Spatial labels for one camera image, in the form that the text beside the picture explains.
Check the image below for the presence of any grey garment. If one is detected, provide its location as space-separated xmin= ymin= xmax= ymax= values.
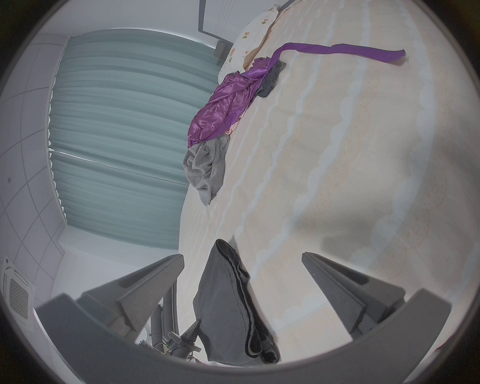
xmin=182 ymin=135 xmax=230 ymax=206

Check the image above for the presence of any blue-green curtain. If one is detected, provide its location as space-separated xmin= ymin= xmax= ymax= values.
xmin=49 ymin=150 xmax=188 ymax=250
xmin=49 ymin=29 xmax=226 ymax=184

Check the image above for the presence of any purple satin garment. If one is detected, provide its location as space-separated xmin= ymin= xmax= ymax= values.
xmin=187 ymin=42 xmax=409 ymax=149

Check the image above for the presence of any black lace garment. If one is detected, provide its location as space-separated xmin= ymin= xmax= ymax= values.
xmin=257 ymin=60 xmax=287 ymax=99

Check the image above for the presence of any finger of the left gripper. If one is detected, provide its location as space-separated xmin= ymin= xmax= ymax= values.
xmin=181 ymin=319 xmax=203 ymax=343

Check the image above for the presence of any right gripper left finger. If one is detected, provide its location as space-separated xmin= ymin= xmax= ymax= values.
xmin=77 ymin=254 xmax=185 ymax=331

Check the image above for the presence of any white printed pillow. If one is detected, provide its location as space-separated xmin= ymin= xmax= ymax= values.
xmin=218 ymin=4 xmax=280 ymax=84

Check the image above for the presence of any bed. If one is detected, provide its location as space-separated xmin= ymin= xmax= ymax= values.
xmin=176 ymin=0 xmax=479 ymax=366

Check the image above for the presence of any white ceiling air vent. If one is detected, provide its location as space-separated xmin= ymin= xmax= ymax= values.
xmin=2 ymin=256 xmax=37 ymax=320

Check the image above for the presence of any black T-shirt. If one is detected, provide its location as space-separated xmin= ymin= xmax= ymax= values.
xmin=192 ymin=239 xmax=282 ymax=366

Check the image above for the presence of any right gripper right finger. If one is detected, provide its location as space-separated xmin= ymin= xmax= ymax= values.
xmin=302 ymin=252 xmax=406 ymax=334

